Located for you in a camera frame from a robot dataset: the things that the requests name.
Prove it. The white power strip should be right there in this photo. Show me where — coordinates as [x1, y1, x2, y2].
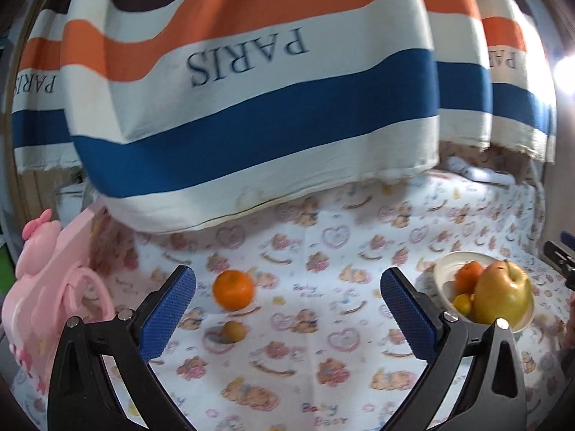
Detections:
[447, 156, 515, 186]

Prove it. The cream round plate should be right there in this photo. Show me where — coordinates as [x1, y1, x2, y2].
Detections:
[432, 251, 536, 334]

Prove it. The striped hanging cloth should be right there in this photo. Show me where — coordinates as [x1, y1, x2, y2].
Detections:
[11, 0, 558, 234]

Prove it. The small brown longan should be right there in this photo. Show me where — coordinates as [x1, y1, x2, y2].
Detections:
[222, 321, 248, 343]

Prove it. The bear printed cloth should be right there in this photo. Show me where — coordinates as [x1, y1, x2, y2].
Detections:
[9, 144, 575, 431]

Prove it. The bright lamp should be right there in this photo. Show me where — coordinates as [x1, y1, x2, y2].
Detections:
[552, 54, 575, 95]

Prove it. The yellow mango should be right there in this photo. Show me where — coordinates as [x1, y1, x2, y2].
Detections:
[474, 259, 533, 326]

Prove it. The small orange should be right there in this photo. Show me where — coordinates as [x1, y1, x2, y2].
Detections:
[212, 269, 256, 311]

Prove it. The large orange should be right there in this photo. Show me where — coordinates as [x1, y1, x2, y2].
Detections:
[455, 261, 486, 292]

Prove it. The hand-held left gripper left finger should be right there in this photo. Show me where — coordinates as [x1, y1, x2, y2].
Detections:
[47, 266, 197, 431]

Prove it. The pink toy case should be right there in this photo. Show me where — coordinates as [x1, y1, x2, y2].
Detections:
[0, 209, 115, 396]

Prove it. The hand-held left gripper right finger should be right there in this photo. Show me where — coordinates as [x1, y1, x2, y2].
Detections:
[380, 268, 526, 431]

